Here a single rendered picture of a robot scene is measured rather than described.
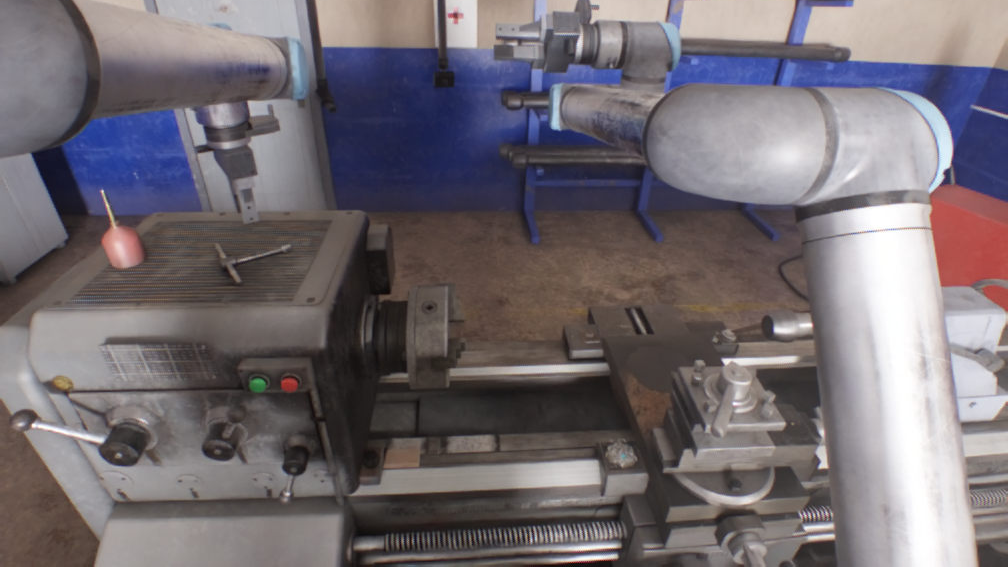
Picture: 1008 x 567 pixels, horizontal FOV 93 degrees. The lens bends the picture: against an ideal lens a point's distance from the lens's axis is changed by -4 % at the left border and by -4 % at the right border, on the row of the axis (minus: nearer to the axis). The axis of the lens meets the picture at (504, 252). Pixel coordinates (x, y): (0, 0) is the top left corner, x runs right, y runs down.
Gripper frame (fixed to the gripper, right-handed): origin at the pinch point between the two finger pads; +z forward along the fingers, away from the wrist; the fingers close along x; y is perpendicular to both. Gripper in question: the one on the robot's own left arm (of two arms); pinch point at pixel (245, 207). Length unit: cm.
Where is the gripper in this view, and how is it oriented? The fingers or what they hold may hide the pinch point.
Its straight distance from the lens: 110.9
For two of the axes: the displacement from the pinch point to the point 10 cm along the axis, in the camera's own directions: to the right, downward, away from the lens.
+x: 6.3, 4.1, -6.7
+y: -7.8, 2.9, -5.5
